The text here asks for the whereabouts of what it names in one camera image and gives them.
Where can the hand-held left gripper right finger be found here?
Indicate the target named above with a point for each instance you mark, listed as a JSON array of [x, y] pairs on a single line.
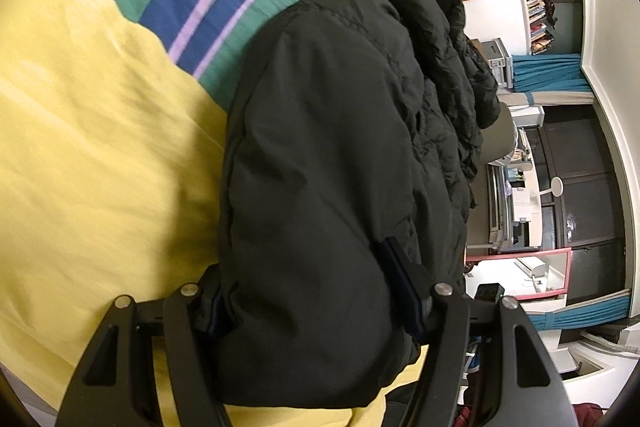
[[405, 292]]

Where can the small black box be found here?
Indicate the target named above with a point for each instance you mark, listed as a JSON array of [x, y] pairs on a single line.
[[489, 293]]

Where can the dark window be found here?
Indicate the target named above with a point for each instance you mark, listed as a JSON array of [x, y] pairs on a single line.
[[580, 207]]

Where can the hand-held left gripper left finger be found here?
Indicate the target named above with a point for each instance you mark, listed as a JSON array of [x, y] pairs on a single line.
[[200, 317]]

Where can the black puffer jacket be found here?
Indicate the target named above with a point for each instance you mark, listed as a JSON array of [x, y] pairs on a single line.
[[325, 157]]

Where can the dark red cloth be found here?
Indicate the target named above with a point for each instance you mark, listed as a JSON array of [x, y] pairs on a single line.
[[590, 414]]

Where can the grey-green chair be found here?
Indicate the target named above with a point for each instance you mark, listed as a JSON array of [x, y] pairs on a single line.
[[497, 134]]

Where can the cluttered white desk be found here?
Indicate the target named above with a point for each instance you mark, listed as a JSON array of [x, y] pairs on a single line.
[[510, 207]]

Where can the blue curtain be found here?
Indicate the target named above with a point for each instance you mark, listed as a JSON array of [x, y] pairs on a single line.
[[550, 74], [575, 314]]

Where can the printed yellow duvet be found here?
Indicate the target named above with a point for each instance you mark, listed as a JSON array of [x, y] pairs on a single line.
[[100, 132]]

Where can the pink framed board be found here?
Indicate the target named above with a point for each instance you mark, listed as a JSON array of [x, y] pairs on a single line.
[[520, 269]]

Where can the white round lamp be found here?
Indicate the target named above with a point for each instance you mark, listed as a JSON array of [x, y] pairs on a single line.
[[555, 188]]

